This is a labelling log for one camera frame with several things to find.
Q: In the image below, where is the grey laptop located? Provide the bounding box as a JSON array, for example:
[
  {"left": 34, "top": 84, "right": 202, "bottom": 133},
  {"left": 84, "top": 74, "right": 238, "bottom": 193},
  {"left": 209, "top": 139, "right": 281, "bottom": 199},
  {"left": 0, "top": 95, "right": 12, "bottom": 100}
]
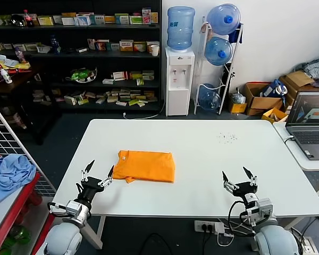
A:
[{"left": 286, "top": 90, "right": 319, "bottom": 161}]

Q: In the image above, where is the white floor cable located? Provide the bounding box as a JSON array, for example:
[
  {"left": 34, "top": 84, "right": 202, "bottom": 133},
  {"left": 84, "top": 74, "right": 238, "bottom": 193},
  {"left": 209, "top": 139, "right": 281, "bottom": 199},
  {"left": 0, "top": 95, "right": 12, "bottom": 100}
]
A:
[{"left": 123, "top": 100, "right": 167, "bottom": 120}]

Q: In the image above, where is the black shelf unit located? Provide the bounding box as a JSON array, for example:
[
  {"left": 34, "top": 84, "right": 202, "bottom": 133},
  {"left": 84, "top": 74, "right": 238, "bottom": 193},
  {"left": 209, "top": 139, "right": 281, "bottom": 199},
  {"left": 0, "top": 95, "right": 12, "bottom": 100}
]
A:
[{"left": 0, "top": 0, "right": 163, "bottom": 113}]

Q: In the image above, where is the white plug adapter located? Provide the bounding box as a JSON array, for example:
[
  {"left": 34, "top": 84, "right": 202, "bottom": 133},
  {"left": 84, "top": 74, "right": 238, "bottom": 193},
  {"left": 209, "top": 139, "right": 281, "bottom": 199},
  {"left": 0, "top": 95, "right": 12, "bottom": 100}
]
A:
[{"left": 214, "top": 222, "right": 234, "bottom": 239}]

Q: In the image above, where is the pink drink bottle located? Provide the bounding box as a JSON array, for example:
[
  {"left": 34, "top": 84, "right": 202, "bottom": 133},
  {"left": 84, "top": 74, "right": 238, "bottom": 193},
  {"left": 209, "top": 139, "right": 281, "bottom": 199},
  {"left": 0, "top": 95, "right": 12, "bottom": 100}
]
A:
[{"left": 14, "top": 47, "right": 27, "bottom": 64}]

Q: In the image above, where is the white wire grid panel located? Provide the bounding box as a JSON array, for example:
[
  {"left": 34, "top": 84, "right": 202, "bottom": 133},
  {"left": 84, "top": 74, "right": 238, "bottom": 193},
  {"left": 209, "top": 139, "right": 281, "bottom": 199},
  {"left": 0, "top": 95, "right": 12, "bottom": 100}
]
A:
[{"left": 0, "top": 97, "right": 56, "bottom": 197}]

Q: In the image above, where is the blue white medicine box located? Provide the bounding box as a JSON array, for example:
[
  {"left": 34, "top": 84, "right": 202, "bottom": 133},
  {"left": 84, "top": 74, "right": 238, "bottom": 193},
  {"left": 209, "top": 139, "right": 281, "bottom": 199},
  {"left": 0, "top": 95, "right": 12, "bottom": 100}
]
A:
[{"left": 74, "top": 15, "right": 91, "bottom": 27}]

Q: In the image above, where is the blue drink bottle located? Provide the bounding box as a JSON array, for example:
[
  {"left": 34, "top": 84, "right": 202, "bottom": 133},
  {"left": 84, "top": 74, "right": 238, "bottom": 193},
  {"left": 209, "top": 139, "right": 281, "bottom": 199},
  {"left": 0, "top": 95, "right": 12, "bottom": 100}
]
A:
[{"left": 49, "top": 34, "right": 61, "bottom": 55}]

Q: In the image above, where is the white plastic bottle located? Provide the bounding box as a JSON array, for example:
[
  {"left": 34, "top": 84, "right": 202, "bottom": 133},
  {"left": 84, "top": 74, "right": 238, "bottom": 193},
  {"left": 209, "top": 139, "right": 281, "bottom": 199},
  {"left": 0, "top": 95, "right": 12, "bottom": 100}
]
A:
[{"left": 0, "top": 67, "right": 13, "bottom": 85}]

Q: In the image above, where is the red white cart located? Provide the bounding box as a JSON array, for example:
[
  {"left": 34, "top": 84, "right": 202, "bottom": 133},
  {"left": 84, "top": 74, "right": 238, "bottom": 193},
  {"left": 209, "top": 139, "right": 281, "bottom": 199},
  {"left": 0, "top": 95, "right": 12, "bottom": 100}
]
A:
[{"left": 0, "top": 154, "right": 58, "bottom": 255}]

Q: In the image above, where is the white water dispenser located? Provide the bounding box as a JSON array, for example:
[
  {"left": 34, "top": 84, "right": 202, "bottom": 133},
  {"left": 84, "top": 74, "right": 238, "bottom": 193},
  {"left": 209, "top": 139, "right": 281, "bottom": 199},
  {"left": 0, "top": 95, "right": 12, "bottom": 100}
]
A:
[{"left": 164, "top": 47, "right": 196, "bottom": 117}]

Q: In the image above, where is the large cardboard box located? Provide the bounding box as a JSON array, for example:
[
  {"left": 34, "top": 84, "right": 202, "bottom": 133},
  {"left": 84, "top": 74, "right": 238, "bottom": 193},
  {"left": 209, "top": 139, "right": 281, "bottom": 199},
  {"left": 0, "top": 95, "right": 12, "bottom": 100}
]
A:
[{"left": 279, "top": 70, "right": 319, "bottom": 107}]

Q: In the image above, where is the dark wooden table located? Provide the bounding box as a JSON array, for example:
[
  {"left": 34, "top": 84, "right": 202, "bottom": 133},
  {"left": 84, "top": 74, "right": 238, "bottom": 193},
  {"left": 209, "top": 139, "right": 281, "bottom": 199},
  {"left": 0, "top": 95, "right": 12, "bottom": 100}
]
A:
[{"left": 0, "top": 63, "right": 63, "bottom": 146}]

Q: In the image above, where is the black shiny helmet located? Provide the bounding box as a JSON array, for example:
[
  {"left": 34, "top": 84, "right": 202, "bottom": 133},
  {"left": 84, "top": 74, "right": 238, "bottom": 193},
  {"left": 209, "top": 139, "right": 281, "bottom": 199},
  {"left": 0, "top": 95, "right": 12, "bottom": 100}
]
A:
[{"left": 10, "top": 13, "right": 27, "bottom": 27}]

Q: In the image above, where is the dark blue cloth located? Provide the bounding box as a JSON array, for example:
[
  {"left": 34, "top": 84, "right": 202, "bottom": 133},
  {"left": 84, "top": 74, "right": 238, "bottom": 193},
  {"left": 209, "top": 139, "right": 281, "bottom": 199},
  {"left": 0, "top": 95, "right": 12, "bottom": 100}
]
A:
[{"left": 228, "top": 27, "right": 245, "bottom": 44}]

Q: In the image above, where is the yellow green medicine box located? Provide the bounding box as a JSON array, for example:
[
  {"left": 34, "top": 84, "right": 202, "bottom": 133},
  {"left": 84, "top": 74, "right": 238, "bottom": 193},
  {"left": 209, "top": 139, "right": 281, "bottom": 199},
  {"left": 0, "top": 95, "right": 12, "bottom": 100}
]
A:
[{"left": 37, "top": 15, "right": 54, "bottom": 26}]

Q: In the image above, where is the cola bottle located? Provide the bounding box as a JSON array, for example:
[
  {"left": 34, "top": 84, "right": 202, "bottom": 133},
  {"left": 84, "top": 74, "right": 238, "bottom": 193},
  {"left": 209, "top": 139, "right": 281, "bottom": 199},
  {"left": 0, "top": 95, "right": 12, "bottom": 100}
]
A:
[{"left": 23, "top": 9, "right": 35, "bottom": 28}]

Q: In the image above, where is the green plastic bottle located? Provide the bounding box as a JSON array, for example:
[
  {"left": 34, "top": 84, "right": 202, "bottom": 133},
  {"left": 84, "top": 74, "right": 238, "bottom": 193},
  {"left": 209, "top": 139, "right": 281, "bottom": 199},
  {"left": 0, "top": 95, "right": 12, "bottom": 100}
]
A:
[{"left": 9, "top": 225, "right": 32, "bottom": 244}]

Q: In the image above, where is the grey plastic bag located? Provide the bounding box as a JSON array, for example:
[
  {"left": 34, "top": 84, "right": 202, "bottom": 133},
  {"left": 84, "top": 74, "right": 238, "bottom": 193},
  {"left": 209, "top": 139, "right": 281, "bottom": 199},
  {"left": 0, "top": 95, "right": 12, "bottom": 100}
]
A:
[{"left": 230, "top": 87, "right": 247, "bottom": 105}]

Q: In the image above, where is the open cardboard box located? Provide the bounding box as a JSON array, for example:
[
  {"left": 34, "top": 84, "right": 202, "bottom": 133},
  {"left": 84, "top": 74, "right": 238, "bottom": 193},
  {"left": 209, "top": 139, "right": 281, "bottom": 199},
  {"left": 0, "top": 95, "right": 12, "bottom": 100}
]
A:
[{"left": 244, "top": 81, "right": 284, "bottom": 116}]

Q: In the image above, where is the yellow white medicine box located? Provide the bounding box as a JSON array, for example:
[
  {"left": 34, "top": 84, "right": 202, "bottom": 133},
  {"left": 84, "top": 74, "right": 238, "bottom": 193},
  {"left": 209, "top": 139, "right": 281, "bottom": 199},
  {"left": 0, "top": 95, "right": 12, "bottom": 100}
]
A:
[{"left": 119, "top": 39, "right": 134, "bottom": 52}]

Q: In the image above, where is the grey blue clothes pile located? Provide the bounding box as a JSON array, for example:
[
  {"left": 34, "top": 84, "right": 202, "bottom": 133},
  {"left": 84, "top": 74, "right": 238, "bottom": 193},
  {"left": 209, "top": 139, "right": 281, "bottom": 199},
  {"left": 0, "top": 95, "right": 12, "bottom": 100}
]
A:
[{"left": 297, "top": 57, "right": 319, "bottom": 90}]

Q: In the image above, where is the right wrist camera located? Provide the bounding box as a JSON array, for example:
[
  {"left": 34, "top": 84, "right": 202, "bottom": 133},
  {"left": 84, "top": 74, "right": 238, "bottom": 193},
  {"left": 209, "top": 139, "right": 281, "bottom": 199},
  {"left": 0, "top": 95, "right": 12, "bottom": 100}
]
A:
[{"left": 246, "top": 198, "right": 274, "bottom": 227}]

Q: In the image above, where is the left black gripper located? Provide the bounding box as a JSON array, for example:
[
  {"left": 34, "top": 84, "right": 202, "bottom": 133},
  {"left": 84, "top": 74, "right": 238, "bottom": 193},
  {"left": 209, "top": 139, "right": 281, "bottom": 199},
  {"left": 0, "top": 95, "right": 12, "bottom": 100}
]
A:
[{"left": 78, "top": 159, "right": 114, "bottom": 207}]

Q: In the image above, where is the white power strip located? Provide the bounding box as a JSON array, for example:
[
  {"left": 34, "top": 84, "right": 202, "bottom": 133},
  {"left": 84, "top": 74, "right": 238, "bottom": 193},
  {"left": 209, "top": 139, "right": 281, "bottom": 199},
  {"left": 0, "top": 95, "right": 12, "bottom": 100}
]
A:
[{"left": 194, "top": 220, "right": 225, "bottom": 235}]

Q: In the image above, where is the small white side table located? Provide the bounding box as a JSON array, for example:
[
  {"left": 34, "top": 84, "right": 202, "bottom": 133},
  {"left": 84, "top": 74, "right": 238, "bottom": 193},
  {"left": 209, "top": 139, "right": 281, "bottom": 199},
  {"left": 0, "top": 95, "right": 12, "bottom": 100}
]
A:
[{"left": 272, "top": 121, "right": 319, "bottom": 197}]

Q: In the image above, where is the blue water jug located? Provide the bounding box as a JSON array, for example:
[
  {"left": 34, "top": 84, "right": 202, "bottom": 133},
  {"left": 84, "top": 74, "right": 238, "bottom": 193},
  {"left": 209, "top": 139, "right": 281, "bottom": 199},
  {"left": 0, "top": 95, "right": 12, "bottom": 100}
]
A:
[
  {"left": 204, "top": 36, "right": 234, "bottom": 67},
  {"left": 198, "top": 83, "right": 223, "bottom": 112},
  {"left": 206, "top": 3, "right": 242, "bottom": 36}
]

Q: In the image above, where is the small yellow box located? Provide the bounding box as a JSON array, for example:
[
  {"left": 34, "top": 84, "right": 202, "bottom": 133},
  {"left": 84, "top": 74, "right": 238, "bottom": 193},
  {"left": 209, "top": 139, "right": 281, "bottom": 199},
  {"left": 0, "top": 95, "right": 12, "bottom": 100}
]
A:
[{"left": 228, "top": 103, "right": 248, "bottom": 114}]

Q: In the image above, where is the orange t-shirt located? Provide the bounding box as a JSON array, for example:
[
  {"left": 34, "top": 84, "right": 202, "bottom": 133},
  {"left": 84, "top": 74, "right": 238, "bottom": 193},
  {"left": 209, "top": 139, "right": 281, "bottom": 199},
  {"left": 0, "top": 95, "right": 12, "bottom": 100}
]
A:
[{"left": 112, "top": 150, "right": 176, "bottom": 184}]

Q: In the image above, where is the white jug rack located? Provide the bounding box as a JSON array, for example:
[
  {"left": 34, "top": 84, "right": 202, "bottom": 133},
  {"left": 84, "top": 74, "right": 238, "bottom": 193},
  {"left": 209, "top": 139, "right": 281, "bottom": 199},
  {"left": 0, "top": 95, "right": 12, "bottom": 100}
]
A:
[{"left": 193, "top": 15, "right": 245, "bottom": 116}]

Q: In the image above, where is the grey floor power strip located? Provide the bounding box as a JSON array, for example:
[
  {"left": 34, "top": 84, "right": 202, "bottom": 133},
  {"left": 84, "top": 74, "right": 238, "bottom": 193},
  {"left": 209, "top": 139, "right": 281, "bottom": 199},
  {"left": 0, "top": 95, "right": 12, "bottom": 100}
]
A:
[{"left": 300, "top": 235, "right": 319, "bottom": 254}]

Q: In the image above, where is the white work table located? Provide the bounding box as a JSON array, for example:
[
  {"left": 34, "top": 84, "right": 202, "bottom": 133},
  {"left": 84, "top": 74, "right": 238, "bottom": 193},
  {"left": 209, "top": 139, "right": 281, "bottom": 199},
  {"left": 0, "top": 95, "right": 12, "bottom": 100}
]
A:
[{"left": 49, "top": 118, "right": 319, "bottom": 250}]

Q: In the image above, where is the yellow cardboard box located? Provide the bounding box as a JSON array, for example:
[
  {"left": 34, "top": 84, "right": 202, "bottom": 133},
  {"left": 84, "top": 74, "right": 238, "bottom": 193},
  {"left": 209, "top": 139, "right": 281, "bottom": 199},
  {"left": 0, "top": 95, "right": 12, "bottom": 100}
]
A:
[{"left": 261, "top": 107, "right": 289, "bottom": 123}]

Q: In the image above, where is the upright blue water bottle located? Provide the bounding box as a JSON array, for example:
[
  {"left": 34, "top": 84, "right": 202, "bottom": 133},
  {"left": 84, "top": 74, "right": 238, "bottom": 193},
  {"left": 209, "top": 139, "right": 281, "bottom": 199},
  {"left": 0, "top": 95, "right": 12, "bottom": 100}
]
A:
[{"left": 166, "top": 6, "right": 196, "bottom": 53}]

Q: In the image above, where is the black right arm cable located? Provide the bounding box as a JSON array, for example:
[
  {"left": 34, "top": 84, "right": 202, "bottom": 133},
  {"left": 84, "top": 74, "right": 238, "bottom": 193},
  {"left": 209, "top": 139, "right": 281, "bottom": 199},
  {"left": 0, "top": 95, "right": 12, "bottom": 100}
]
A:
[{"left": 227, "top": 200, "right": 256, "bottom": 235}]

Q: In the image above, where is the red white flat box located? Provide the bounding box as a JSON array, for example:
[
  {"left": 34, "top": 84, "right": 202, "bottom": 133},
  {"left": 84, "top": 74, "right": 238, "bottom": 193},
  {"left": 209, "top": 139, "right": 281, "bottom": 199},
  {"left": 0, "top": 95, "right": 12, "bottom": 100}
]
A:
[{"left": 111, "top": 71, "right": 129, "bottom": 81}]

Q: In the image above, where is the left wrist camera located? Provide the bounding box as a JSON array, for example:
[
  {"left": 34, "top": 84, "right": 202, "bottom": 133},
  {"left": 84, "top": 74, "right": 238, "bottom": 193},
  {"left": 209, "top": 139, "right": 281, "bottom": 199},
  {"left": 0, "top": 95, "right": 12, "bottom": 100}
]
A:
[{"left": 48, "top": 200, "right": 82, "bottom": 218}]

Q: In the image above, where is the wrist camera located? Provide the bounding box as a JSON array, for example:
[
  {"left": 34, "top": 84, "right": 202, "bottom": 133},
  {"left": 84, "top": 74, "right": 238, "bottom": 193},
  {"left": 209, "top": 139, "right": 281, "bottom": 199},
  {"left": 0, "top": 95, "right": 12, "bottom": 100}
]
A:
[
  {"left": 246, "top": 198, "right": 274, "bottom": 227},
  {"left": 48, "top": 200, "right": 82, "bottom": 218}
]

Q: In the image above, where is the light blue garment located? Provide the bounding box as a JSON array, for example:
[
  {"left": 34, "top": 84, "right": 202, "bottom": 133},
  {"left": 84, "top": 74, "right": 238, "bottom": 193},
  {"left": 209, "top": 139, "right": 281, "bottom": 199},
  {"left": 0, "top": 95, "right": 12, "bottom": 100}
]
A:
[{"left": 0, "top": 154, "right": 37, "bottom": 203}]

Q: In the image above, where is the blue bag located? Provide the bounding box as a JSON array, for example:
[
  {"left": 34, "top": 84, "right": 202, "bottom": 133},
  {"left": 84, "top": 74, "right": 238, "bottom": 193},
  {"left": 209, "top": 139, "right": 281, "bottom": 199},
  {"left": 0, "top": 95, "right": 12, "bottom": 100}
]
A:
[{"left": 262, "top": 79, "right": 288, "bottom": 99}]

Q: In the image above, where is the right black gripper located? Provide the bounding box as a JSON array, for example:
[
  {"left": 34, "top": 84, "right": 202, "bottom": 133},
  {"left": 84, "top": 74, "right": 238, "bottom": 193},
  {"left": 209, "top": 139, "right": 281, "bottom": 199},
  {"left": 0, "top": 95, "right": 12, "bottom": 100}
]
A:
[{"left": 222, "top": 166, "right": 259, "bottom": 205}]

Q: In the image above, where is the pink white medicine box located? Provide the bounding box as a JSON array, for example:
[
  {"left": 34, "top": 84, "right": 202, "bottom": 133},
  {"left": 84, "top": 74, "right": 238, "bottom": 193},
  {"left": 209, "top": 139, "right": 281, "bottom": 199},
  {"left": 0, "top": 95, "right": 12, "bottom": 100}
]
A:
[{"left": 141, "top": 8, "right": 152, "bottom": 24}]

